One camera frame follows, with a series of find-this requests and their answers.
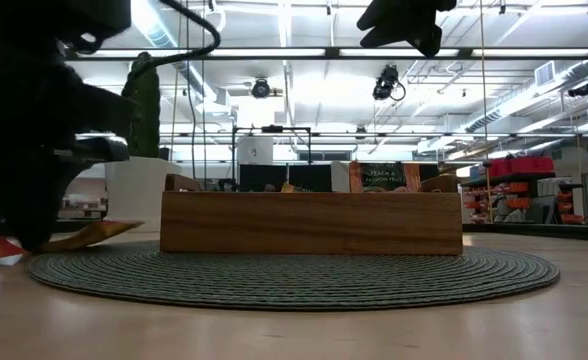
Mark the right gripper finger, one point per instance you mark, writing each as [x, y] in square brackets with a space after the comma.
[389, 31]
[394, 11]

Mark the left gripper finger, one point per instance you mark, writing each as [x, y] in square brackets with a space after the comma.
[39, 200]

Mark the red tea packet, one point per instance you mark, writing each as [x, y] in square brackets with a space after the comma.
[384, 175]

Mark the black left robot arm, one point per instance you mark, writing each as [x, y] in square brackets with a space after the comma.
[34, 25]

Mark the thin vertical rod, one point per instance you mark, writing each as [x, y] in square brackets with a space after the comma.
[481, 75]

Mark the green cactus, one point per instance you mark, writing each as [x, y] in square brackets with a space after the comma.
[146, 115]

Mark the round black ceiling spotlight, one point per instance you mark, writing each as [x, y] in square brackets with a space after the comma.
[261, 89]

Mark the black monitor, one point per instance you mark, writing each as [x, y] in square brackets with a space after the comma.
[259, 177]
[309, 177]

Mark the red storage bin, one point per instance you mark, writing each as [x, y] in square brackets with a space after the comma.
[524, 166]

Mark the white box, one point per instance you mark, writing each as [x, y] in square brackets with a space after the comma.
[254, 150]

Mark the storage shelf with boxes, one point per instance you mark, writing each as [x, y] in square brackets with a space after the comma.
[524, 179]

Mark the yellow pole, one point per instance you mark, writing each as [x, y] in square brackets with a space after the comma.
[488, 195]

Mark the wooden compartment tray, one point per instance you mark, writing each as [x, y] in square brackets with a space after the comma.
[309, 225]

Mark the round grey woven placemat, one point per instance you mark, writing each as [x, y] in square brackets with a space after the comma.
[294, 285]

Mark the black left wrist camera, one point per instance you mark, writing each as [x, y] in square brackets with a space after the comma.
[99, 149]

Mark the thin black ceiling rail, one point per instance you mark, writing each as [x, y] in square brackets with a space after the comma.
[424, 135]

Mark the black background rig frame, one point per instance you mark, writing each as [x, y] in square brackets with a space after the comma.
[272, 129]

